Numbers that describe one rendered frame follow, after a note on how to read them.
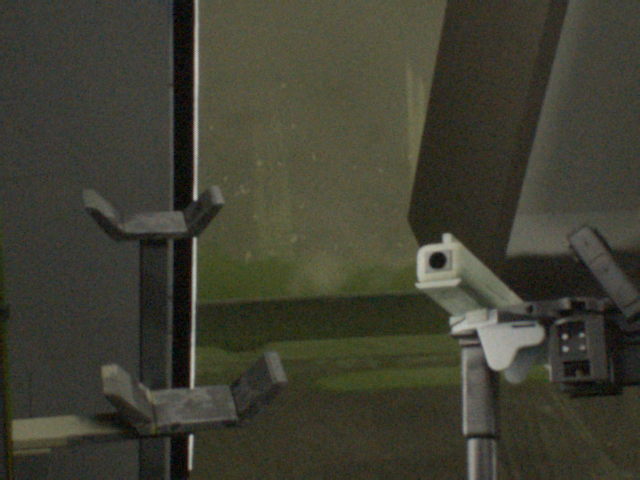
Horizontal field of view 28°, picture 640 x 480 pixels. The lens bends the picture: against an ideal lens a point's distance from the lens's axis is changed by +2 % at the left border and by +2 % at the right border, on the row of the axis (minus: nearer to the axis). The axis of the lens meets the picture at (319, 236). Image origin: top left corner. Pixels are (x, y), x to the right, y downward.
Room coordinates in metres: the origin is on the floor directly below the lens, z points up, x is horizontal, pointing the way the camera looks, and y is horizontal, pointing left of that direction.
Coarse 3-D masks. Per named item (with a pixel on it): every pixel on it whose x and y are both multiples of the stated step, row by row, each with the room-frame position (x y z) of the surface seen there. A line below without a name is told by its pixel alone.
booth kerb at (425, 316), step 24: (216, 312) 2.35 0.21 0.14; (240, 312) 2.36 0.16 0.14; (264, 312) 2.37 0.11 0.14; (288, 312) 2.39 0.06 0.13; (312, 312) 2.40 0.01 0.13; (336, 312) 2.41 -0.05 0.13; (360, 312) 2.42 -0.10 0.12; (384, 312) 2.43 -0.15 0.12; (408, 312) 2.45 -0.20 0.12; (432, 312) 2.46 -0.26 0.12; (216, 336) 2.35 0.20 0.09; (240, 336) 2.36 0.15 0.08; (264, 336) 2.37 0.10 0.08; (288, 336) 2.38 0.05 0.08; (312, 336) 2.40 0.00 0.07; (336, 336) 2.41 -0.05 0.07; (360, 336) 2.42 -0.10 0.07; (384, 336) 2.43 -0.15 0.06
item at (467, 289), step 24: (456, 240) 1.13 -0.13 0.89; (456, 264) 1.08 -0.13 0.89; (480, 264) 1.12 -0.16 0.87; (432, 288) 1.07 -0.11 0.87; (456, 288) 1.07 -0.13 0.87; (480, 288) 1.10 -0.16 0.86; (504, 288) 1.17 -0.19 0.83; (456, 312) 1.12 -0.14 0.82; (480, 312) 1.11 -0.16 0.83; (456, 336) 1.12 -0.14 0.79; (480, 360) 1.10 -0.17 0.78; (480, 384) 1.08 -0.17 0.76; (480, 408) 1.07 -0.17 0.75; (480, 432) 1.05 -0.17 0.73; (480, 456) 1.04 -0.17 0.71
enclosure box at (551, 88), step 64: (448, 0) 1.92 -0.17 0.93; (512, 0) 1.67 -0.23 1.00; (576, 0) 1.97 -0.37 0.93; (448, 64) 1.88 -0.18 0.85; (512, 64) 1.64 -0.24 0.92; (576, 64) 2.00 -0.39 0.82; (448, 128) 1.85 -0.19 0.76; (512, 128) 1.61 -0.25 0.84; (576, 128) 2.03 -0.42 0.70; (448, 192) 1.82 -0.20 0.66; (512, 192) 1.62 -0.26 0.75; (576, 192) 2.07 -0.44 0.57; (512, 256) 1.93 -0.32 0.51
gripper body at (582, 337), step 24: (576, 312) 1.09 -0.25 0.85; (600, 312) 1.08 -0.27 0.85; (552, 336) 1.09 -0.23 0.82; (576, 336) 1.08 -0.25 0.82; (600, 336) 1.06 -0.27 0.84; (624, 336) 1.07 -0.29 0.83; (552, 360) 1.06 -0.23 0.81; (576, 360) 1.06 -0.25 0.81; (600, 360) 1.05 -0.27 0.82; (624, 360) 1.05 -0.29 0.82; (576, 384) 1.08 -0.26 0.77; (600, 384) 1.07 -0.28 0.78; (624, 384) 1.05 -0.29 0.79
